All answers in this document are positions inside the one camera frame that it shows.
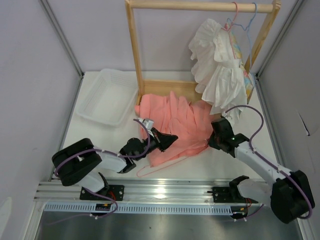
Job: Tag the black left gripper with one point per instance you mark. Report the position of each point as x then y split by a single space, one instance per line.
162 140

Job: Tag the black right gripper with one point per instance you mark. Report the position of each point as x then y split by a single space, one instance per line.
211 143

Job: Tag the pink skirt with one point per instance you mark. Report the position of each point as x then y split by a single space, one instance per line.
190 121

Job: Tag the pink wire hanger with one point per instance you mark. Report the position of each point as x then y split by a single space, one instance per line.
160 167

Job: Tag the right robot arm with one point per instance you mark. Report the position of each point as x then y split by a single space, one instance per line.
287 193

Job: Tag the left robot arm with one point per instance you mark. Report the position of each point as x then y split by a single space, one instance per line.
76 164

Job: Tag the pink hanger with white garment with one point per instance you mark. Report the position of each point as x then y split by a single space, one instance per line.
228 28

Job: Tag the wooden clothes rack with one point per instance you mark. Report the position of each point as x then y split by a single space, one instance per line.
183 88

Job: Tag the white ruffled garment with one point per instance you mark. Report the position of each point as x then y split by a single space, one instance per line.
219 78

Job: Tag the white plastic basket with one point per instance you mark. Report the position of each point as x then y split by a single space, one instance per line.
109 99

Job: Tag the colourful floral garment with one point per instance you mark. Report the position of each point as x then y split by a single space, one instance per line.
237 54

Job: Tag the aluminium rail frame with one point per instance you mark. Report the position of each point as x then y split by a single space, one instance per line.
139 191

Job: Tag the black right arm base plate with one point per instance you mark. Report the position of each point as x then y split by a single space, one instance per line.
226 194

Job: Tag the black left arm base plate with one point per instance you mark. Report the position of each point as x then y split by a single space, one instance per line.
115 192

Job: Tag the blue wire hanger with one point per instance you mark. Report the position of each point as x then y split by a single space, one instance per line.
247 31

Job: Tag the white slotted cable duct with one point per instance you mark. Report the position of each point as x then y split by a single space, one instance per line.
132 208

